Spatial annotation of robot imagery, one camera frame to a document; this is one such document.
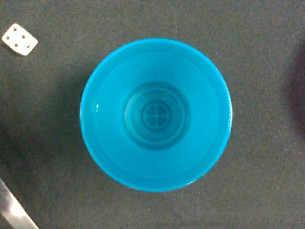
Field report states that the metal spatula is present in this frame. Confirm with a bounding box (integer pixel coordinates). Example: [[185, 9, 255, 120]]
[[0, 179, 39, 229]]

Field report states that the purple plastic cup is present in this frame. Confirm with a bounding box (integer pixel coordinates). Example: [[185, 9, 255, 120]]
[[289, 43, 305, 135]]

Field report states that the black tablecloth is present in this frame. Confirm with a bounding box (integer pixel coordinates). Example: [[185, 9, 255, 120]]
[[0, 0, 305, 229]]

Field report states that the blue plastic cup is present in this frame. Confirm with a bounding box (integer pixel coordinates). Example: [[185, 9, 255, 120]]
[[80, 38, 233, 192]]

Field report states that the white die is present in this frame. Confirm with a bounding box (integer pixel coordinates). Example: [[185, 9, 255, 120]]
[[2, 23, 38, 56]]

